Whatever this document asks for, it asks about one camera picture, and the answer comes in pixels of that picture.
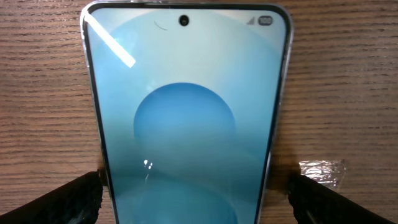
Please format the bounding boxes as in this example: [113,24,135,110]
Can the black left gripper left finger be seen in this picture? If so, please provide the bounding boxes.
[1,171,103,224]

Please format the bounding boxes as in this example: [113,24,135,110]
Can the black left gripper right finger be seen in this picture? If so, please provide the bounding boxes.
[287,174,394,224]

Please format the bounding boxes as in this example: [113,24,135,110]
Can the light blue smartphone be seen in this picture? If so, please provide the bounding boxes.
[80,1,293,224]

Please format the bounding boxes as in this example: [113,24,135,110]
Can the clear tape piece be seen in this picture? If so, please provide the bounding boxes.
[299,160,346,191]

